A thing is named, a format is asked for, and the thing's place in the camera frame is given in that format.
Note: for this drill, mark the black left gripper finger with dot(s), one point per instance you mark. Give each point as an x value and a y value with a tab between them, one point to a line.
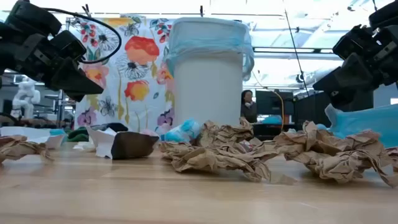
76	96
77	81

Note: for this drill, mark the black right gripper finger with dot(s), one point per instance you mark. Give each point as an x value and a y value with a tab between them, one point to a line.
354	98
351	71

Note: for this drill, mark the white paper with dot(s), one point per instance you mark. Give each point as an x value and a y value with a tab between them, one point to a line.
104	143

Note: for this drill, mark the pale pink wad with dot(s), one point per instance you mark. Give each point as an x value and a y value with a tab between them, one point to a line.
149	133

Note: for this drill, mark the blue trash bag with trash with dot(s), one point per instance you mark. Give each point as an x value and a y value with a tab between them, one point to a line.
242	43

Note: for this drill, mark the blue and white plastic wad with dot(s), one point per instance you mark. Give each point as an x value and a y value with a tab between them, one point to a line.
183	130

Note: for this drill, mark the pink and white wad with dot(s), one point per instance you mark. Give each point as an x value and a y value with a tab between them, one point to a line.
245	145

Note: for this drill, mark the white plastic trash can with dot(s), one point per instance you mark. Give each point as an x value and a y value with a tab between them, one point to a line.
208	90

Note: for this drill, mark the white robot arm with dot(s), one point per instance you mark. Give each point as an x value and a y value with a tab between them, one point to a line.
26	96

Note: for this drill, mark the green cloth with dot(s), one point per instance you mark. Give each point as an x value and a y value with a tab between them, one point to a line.
77	135

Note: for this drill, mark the bright lit screen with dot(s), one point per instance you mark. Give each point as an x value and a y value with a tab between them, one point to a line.
394	101

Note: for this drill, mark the black partition panel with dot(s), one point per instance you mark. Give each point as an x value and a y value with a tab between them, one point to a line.
311	109

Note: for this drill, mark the background wooden table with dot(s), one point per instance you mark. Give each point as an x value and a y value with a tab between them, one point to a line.
37	122

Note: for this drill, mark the thin black pole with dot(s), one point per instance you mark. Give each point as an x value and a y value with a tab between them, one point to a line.
296	49

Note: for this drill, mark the floral printed cloth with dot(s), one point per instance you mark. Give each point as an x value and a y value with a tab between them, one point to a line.
136	68

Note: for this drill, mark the black clip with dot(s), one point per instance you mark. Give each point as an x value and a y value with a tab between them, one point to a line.
87	11
201	11

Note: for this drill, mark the black monitor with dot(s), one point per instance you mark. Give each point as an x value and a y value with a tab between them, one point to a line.
273	102

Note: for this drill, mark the small teal bundle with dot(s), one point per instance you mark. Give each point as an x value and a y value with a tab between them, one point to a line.
272	120

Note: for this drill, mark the person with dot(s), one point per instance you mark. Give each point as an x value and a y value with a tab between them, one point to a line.
248	109

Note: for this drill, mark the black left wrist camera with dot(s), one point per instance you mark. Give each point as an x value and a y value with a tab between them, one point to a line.
31	17

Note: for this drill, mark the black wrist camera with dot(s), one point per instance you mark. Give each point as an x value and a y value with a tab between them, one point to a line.
385	15
31	17

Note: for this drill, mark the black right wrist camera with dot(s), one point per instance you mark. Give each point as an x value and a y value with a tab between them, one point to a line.
385	15

